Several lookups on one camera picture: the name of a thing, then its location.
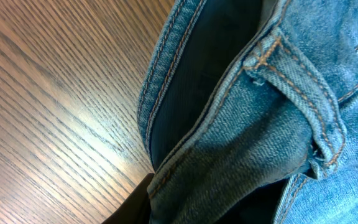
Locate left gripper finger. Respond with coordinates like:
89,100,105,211
102,173,154,224

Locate blue denim jeans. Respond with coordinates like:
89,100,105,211
137,0,358,223

